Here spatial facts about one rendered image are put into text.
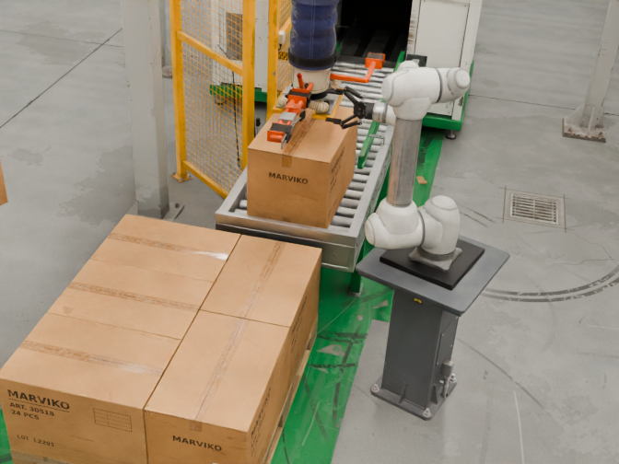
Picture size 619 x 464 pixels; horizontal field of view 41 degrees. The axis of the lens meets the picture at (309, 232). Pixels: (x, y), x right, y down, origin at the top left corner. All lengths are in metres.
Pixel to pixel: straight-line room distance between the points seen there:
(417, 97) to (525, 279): 2.05
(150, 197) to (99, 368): 1.92
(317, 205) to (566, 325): 1.53
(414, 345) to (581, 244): 1.87
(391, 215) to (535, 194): 2.54
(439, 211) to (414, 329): 0.59
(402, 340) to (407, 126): 1.06
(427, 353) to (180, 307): 1.10
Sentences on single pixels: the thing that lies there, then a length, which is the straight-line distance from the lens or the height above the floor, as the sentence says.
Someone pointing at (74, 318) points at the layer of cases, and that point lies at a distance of 3.61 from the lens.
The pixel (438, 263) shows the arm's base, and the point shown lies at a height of 0.80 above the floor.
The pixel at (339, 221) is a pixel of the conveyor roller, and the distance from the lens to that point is 4.17.
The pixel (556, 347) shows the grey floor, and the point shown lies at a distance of 4.49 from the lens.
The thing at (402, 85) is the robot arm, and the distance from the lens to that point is 3.08.
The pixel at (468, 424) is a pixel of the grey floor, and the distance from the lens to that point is 3.96.
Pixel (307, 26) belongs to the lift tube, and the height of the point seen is 1.50.
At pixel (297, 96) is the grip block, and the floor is 1.24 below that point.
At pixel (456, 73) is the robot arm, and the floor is 1.62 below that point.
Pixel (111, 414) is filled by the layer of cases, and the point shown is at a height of 0.48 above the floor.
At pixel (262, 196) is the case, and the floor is 0.70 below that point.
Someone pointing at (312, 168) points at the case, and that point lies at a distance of 3.87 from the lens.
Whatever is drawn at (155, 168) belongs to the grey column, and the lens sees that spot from 4.96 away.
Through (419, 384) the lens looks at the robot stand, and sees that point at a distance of 3.87.
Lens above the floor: 2.80
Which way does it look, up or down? 34 degrees down
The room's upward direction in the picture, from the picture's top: 3 degrees clockwise
